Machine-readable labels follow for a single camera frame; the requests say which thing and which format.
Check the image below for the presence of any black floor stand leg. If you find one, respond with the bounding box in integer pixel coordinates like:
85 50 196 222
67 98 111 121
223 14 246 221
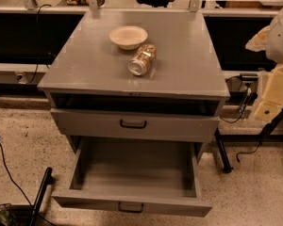
27 167 53 226

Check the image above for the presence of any grey drawer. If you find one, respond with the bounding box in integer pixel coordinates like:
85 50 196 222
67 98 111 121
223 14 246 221
53 137 212 218
51 108 219 142

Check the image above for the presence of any black hanging cable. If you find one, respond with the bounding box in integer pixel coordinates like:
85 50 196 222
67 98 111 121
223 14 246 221
27 3 57 84

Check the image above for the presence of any grey drawer cabinet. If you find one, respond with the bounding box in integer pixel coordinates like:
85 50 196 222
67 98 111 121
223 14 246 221
37 8 231 153

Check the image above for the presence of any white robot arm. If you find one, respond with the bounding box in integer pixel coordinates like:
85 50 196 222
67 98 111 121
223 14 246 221
245 9 283 122

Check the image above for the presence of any white ceramic bowl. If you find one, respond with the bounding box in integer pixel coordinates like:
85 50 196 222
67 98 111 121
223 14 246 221
109 26 148 50

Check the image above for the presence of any glass jar of snacks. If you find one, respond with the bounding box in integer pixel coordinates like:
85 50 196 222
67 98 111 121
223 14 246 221
127 44 157 76

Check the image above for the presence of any black table frame leg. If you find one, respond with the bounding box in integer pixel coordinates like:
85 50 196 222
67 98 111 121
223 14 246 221
214 108 283 173

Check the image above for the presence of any grey top drawer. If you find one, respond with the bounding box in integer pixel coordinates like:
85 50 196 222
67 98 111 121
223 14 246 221
51 108 219 142

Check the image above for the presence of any wire basket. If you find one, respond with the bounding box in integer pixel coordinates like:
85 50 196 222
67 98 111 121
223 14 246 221
0 203 19 226

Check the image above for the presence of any black cable on floor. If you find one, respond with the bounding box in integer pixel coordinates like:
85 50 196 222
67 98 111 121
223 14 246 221
0 139 56 226

